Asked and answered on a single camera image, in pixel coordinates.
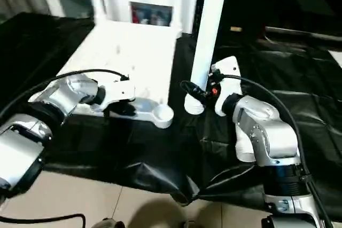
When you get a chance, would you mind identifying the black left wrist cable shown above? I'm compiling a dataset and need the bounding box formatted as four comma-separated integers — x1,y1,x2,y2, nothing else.
0,69,130,122

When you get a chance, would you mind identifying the black rail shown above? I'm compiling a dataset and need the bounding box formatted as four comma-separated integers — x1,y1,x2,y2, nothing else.
264,26,342,42

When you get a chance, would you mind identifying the white plastic table top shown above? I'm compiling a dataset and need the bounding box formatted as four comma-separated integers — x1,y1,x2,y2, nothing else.
28,19,184,129

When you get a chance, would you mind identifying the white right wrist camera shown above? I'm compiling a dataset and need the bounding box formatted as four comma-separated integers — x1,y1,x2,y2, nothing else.
210,56,243,117

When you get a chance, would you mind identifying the black loose cable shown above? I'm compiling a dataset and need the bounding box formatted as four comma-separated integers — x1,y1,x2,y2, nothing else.
0,213,87,228

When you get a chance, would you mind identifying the black mat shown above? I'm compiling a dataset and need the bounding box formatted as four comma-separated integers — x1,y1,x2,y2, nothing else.
0,11,342,213

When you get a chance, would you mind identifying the white flat board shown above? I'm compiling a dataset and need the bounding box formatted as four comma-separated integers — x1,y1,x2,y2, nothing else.
329,49,342,67

